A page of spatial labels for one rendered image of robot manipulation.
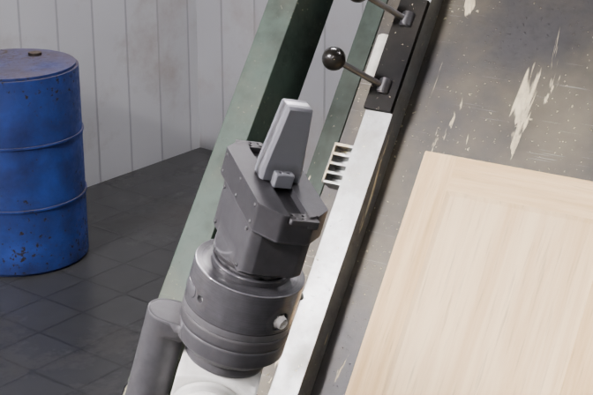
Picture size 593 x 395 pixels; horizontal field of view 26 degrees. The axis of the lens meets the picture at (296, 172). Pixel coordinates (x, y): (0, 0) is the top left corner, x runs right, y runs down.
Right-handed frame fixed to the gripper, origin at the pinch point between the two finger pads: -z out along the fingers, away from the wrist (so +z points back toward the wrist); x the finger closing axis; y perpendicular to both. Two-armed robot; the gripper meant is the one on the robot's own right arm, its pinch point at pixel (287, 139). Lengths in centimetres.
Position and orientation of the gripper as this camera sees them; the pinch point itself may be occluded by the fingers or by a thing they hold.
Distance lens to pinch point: 95.1
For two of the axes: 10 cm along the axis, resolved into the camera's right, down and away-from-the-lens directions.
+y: 9.2, 1.0, 3.8
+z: -2.6, 8.8, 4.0
